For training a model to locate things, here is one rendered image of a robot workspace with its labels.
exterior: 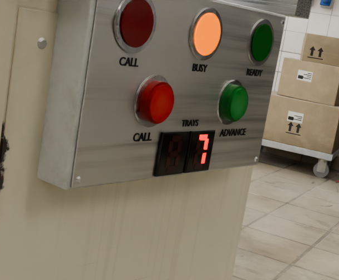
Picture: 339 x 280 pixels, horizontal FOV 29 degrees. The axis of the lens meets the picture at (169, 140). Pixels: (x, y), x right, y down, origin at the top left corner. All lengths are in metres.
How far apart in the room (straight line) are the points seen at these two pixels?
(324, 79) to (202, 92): 3.76
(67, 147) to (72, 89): 0.04
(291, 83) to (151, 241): 3.81
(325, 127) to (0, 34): 3.87
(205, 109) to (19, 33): 0.17
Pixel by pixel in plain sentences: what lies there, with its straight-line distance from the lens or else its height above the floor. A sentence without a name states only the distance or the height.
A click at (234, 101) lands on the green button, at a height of 0.76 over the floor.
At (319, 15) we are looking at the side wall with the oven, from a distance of 4.70.
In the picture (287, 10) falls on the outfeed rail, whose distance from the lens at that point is 0.61.
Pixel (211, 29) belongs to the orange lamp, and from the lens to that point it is 0.49.
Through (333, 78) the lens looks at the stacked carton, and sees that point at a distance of 4.24.
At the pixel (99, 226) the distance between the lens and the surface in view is 0.50.
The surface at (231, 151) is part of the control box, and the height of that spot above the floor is 0.72.
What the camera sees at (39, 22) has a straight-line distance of 0.42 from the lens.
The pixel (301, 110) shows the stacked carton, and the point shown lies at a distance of 4.23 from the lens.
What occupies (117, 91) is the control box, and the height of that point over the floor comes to 0.77.
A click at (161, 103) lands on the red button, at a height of 0.76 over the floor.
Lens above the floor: 0.82
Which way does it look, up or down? 10 degrees down
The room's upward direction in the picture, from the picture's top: 9 degrees clockwise
